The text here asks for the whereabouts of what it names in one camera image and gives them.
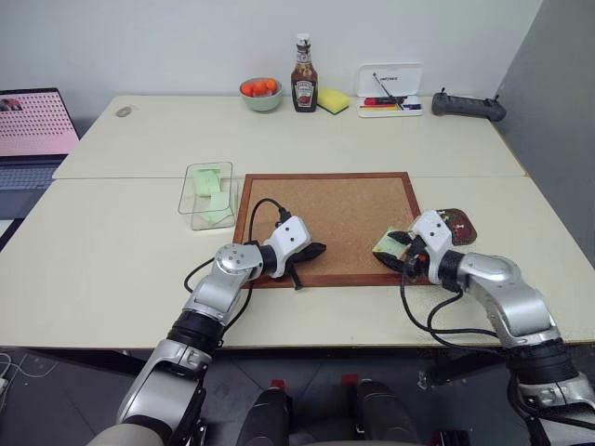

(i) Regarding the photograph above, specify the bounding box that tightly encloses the white floor cable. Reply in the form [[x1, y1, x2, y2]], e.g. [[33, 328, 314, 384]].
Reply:
[[0, 351, 60, 401]]

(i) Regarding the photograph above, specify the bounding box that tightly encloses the black table frame bar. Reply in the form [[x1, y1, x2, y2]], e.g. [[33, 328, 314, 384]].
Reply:
[[416, 347, 515, 387]]

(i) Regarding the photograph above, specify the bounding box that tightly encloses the black pen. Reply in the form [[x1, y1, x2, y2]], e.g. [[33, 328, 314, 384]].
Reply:
[[372, 72, 405, 112]]

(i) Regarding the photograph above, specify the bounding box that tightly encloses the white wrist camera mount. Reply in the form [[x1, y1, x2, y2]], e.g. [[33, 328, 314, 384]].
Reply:
[[267, 216, 312, 280], [407, 209, 455, 285]]

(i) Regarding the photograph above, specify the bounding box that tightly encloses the ketchup bottle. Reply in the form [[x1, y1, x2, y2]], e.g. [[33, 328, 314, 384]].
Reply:
[[290, 33, 321, 114]]

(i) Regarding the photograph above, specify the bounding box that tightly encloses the dark rounded shape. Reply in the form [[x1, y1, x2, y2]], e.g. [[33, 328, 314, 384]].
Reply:
[[235, 387, 293, 446], [354, 379, 422, 446]]

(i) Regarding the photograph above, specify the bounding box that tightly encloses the white open pencil case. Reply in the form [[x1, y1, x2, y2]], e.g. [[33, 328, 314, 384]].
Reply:
[[356, 62, 426, 119]]

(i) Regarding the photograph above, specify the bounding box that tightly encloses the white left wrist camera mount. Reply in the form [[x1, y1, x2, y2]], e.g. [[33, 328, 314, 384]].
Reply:
[[267, 216, 312, 280]]

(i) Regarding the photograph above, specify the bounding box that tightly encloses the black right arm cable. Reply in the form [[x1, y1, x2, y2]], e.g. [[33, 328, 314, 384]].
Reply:
[[398, 257, 506, 348]]

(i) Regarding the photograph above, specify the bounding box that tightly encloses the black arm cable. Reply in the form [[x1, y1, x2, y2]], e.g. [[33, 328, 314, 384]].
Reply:
[[398, 257, 506, 348], [183, 198, 292, 346]]

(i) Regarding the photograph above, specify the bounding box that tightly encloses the yellow green sponge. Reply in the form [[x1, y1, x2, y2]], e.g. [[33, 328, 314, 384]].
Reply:
[[316, 86, 351, 116]]

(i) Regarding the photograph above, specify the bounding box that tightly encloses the wood framed cork board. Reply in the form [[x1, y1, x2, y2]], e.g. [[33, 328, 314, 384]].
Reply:
[[231, 172, 432, 290]]

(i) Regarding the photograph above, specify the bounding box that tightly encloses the green sticky note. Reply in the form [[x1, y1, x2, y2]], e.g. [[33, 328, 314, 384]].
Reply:
[[371, 226, 406, 262], [192, 167, 223, 197], [205, 190, 231, 213], [196, 208, 234, 228]]

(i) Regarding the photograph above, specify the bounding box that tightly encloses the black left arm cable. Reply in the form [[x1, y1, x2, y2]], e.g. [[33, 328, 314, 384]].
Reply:
[[183, 198, 292, 346]]

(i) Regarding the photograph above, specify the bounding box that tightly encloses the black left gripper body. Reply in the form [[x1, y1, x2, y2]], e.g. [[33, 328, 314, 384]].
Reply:
[[285, 248, 313, 271]]

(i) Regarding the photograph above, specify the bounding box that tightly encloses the grey laptop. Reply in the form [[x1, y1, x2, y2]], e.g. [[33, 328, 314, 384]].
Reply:
[[0, 87, 81, 191]]

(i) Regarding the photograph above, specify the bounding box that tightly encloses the brown leaf-shaped tray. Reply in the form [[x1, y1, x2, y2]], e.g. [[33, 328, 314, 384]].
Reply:
[[435, 207, 480, 247]]

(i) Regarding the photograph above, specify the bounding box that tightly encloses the clear plastic box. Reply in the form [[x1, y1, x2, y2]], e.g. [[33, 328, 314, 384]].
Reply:
[[177, 160, 240, 232]]

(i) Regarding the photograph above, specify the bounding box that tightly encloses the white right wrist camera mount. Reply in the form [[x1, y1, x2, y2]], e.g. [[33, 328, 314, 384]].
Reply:
[[407, 209, 455, 285]]

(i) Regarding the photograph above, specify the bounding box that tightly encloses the grey remote controller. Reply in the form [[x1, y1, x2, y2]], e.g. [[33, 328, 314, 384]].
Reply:
[[430, 87, 509, 124]]

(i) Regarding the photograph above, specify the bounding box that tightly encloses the grey partition panel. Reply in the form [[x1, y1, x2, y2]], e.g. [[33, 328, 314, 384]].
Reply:
[[491, 0, 595, 280]]

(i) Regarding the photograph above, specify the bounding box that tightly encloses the pale green bowl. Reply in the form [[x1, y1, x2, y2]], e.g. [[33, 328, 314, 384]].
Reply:
[[239, 77, 284, 114]]

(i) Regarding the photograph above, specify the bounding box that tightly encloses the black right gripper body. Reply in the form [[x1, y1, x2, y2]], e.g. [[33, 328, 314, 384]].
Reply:
[[402, 231, 428, 277]]

